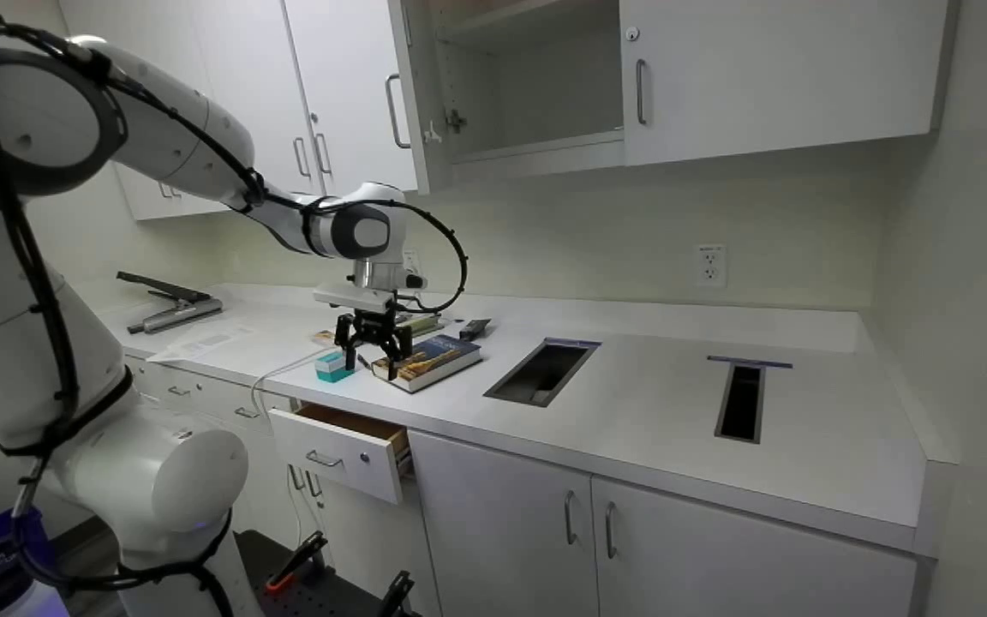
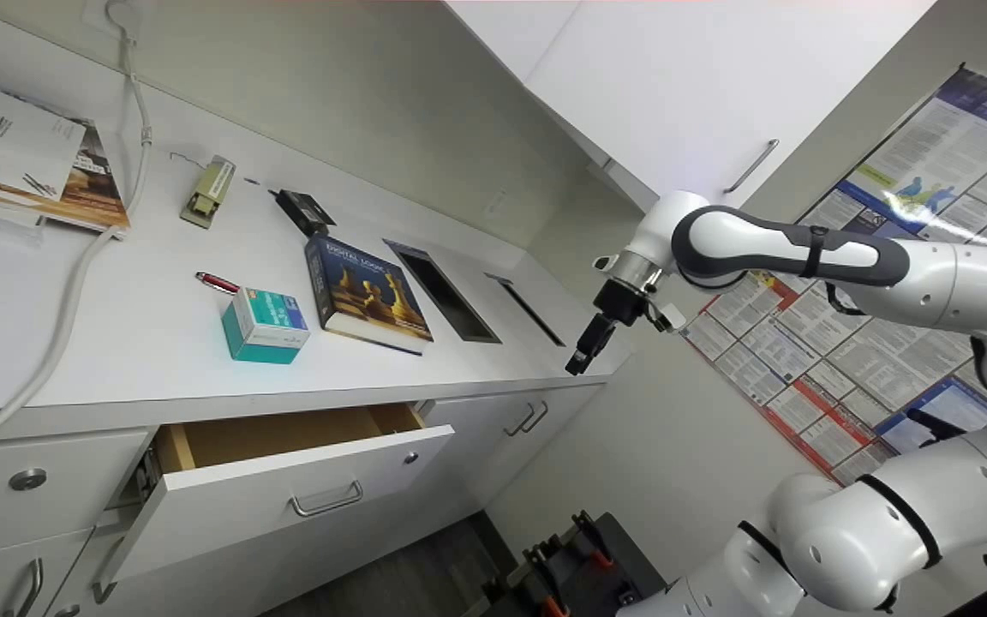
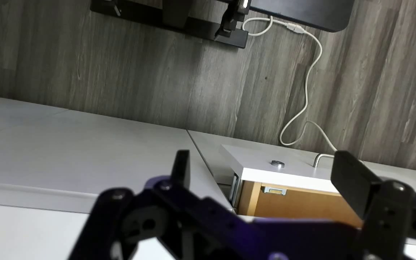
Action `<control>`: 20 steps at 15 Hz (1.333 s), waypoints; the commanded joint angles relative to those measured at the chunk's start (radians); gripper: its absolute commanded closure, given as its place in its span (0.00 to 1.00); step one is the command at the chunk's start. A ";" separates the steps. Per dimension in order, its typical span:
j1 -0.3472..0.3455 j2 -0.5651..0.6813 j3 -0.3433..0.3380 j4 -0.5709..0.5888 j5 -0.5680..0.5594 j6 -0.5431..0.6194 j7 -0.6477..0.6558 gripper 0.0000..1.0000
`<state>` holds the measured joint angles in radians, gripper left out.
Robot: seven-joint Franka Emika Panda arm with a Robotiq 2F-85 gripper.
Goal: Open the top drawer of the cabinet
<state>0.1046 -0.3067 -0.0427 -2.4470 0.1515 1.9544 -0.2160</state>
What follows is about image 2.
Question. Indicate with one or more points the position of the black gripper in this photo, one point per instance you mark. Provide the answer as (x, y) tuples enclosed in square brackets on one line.
[(621, 308)]

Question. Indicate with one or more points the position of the white drawer with wooden inside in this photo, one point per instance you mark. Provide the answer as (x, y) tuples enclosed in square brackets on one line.
[(263, 485)]

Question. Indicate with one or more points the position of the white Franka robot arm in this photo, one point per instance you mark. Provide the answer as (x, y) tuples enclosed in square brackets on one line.
[(744, 244)]

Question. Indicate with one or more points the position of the round silver drawer lock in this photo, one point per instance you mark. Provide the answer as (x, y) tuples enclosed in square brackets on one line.
[(27, 481)]

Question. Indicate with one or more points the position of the black and red floor equipment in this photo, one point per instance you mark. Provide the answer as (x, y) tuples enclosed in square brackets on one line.
[(574, 567)]

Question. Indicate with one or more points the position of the book with dark picture cover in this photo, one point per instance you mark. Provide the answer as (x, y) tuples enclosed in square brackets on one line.
[(365, 292)]

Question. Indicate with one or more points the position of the black flat device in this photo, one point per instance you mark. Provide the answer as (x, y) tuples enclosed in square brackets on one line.
[(302, 214)]

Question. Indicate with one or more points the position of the teal and white box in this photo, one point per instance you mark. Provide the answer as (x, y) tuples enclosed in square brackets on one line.
[(263, 327)]

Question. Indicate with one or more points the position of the red pen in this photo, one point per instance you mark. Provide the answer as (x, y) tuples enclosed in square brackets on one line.
[(217, 281)]

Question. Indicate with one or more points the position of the beige stapler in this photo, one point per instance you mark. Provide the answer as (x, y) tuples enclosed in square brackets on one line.
[(205, 193)]

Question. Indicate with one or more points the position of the stack of books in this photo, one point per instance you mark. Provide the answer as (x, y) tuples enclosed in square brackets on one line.
[(86, 193)]

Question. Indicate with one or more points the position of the white paper booklet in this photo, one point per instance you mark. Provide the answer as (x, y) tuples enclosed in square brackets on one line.
[(6, 137)]

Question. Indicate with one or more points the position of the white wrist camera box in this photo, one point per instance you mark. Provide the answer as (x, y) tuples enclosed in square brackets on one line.
[(666, 316)]

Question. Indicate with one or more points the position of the white wall cabinet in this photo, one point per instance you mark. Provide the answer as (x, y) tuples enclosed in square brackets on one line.
[(677, 80)]

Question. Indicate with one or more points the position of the large printed wall poster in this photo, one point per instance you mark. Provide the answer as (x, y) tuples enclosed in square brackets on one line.
[(951, 148)]

